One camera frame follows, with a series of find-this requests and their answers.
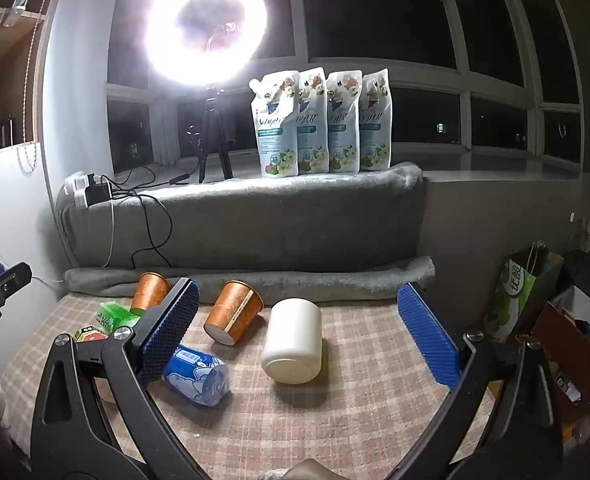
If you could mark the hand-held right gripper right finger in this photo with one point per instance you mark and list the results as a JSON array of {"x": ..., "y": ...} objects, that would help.
[{"x": 427, "y": 340}]

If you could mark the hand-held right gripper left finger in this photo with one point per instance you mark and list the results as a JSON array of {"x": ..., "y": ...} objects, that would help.
[{"x": 171, "y": 327}]

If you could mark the white cup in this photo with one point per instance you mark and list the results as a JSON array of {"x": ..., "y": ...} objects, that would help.
[{"x": 295, "y": 340}]

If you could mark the orange paper cup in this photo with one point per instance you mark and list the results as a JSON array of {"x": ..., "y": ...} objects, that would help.
[
  {"x": 235, "y": 312},
  {"x": 150, "y": 292}
]

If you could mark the blue drink can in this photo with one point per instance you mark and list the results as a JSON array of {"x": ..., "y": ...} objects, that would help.
[{"x": 197, "y": 375}]

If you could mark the green snack packet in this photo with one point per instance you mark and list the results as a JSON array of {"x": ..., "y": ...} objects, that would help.
[{"x": 117, "y": 316}]

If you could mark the small red box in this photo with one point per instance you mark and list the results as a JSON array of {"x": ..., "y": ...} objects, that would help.
[{"x": 89, "y": 334}]

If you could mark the green paper bag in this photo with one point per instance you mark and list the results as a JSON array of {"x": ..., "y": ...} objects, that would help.
[{"x": 517, "y": 300}]

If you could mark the white power strip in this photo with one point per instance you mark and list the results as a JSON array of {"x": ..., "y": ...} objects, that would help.
[{"x": 73, "y": 187}]

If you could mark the black charger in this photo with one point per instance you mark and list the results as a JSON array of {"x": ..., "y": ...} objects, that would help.
[{"x": 97, "y": 194}]

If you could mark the brown cardboard box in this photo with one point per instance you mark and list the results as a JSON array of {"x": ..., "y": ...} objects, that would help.
[{"x": 570, "y": 350}]

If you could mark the grey blanket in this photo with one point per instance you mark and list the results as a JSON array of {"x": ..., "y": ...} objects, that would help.
[{"x": 285, "y": 220}]

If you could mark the checked beige blanket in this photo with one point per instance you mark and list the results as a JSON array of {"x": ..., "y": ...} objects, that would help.
[{"x": 295, "y": 425}]

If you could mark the wooden shelf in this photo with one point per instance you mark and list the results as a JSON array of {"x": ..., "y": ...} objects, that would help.
[{"x": 12, "y": 90}]

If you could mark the black tripod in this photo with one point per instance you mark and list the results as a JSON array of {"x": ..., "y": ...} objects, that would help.
[{"x": 214, "y": 130}]

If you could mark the white floral refill pouch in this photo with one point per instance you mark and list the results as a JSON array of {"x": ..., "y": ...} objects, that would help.
[
  {"x": 312, "y": 125},
  {"x": 275, "y": 130},
  {"x": 344, "y": 125},
  {"x": 375, "y": 125}
]

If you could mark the white window frame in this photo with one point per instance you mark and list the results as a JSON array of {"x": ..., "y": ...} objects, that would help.
[{"x": 425, "y": 81}]

